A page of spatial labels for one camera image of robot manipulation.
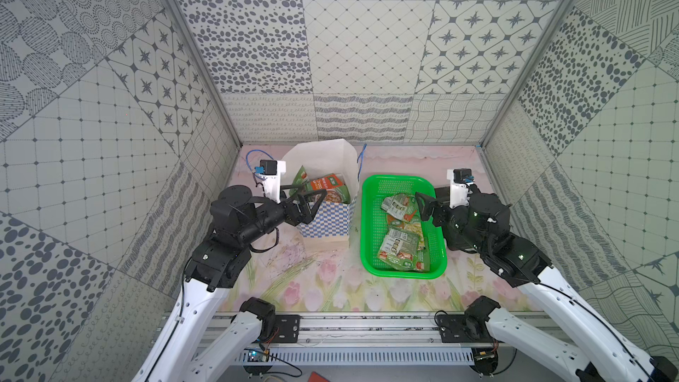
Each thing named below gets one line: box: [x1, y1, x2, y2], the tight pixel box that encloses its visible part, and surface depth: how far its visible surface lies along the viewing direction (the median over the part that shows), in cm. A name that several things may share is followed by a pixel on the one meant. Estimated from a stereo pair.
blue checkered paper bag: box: [283, 138, 360, 238], surface depth 91 cm
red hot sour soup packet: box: [310, 173, 351, 205], surface depth 98 cm
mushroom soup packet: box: [404, 217, 426, 240], surface depth 94 cm
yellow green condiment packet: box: [289, 164, 310, 197], surface depth 95 cm
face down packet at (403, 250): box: [377, 228, 429, 272], surface depth 87 cm
